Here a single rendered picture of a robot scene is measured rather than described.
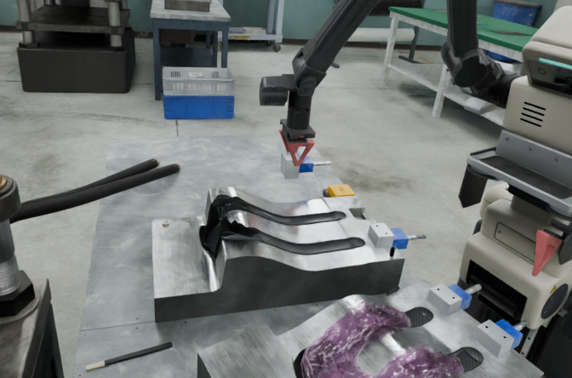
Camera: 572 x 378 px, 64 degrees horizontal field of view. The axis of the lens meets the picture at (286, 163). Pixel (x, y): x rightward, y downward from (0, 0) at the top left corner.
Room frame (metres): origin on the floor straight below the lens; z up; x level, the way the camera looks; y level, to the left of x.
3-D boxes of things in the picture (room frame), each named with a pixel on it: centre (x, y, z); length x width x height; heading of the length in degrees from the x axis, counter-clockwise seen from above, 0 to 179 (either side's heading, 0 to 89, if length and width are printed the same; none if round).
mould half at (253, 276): (0.83, 0.01, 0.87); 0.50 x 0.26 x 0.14; 108
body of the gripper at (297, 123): (1.08, -0.02, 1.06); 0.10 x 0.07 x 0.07; 18
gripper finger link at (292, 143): (1.07, -0.02, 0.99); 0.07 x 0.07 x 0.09; 18
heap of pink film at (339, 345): (0.53, -0.18, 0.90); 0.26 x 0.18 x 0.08; 125
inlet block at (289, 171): (1.10, -0.06, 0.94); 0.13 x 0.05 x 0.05; 108
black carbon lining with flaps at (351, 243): (0.83, 0.00, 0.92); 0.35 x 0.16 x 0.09; 108
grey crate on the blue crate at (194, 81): (3.95, 0.84, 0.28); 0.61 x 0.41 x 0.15; 106
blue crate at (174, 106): (3.96, 0.84, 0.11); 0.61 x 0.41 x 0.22; 106
